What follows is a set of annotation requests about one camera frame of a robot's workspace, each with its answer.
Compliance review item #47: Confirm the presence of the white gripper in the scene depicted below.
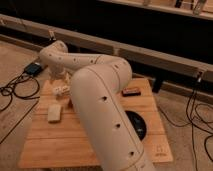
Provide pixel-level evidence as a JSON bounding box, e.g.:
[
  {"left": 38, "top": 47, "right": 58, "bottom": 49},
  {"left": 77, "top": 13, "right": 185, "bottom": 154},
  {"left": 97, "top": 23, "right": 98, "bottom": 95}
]
[{"left": 49, "top": 69, "right": 70, "bottom": 84}]

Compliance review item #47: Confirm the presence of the small white bottle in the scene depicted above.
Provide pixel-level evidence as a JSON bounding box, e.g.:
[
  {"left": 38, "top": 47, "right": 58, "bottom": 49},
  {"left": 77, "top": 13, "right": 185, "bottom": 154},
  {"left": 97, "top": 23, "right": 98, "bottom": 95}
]
[{"left": 52, "top": 85, "right": 70, "bottom": 97}]

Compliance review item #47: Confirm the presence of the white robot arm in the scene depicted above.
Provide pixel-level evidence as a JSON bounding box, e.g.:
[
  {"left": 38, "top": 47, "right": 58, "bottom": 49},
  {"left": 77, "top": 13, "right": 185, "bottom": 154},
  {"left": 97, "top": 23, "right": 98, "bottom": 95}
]
[{"left": 39, "top": 41, "right": 156, "bottom": 171}]

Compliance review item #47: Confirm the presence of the black power adapter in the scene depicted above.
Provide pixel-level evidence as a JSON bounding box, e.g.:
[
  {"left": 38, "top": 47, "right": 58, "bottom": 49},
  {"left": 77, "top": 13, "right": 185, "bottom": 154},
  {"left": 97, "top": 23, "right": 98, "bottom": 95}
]
[{"left": 24, "top": 63, "right": 42, "bottom": 76}]

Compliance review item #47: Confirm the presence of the white sponge block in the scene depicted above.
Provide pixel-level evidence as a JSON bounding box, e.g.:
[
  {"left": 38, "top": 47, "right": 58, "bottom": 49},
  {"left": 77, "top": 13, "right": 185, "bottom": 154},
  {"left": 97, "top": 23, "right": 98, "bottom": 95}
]
[{"left": 47, "top": 104, "right": 62, "bottom": 123}]

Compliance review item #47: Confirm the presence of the wooden board table top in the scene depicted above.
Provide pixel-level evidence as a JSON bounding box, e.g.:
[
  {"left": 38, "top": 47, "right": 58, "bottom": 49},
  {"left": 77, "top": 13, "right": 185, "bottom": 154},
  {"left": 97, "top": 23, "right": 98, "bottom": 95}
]
[{"left": 19, "top": 78, "right": 173, "bottom": 169}]

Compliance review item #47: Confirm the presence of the black rectangular box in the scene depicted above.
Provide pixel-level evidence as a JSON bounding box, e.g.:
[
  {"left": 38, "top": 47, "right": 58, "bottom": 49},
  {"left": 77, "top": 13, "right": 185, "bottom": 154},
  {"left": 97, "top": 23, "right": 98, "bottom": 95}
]
[{"left": 122, "top": 88, "right": 141, "bottom": 97}]

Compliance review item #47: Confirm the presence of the black round bowl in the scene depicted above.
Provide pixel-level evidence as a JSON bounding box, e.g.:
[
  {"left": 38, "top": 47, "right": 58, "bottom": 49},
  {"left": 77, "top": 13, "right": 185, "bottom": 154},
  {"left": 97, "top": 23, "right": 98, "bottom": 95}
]
[{"left": 126, "top": 111, "right": 147, "bottom": 140}]

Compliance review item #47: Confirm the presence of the black floor cable left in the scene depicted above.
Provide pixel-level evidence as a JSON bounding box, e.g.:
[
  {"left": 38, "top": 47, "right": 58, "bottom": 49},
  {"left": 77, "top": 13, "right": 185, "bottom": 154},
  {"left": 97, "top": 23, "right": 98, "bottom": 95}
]
[{"left": 0, "top": 54, "right": 58, "bottom": 144}]

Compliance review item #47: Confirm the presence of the black floor cables right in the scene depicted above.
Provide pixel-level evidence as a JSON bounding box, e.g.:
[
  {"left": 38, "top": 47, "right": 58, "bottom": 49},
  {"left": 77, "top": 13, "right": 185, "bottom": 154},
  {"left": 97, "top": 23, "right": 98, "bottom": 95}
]
[{"left": 156, "top": 71, "right": 213, "bottom": 171}]

